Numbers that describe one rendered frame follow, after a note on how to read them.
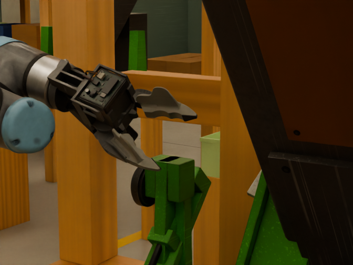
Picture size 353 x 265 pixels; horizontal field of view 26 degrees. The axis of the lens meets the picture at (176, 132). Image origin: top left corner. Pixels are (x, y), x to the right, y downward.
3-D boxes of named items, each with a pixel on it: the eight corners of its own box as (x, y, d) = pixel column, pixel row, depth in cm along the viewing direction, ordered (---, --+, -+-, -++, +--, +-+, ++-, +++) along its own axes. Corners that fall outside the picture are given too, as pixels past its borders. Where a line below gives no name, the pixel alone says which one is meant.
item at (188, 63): (191, 97, 980) (191, 62, 971) (140, 92, 1023) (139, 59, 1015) (237, 87, 1078) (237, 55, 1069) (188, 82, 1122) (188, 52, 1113)
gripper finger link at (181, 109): (189, 99, 105) (126, 97, 108) (198, 122, 110) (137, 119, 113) (193, 80, 107) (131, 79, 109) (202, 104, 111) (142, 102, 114)
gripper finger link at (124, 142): (133, 164, 101) (99, 122, 106) (145, 185, 106) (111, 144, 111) (152, 151, 102) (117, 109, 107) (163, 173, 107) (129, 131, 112)
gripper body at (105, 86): (101, 116, 105) (37, 87, 110) (118, 148, 112) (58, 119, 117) (132, 74, 107) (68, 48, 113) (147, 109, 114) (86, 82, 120)
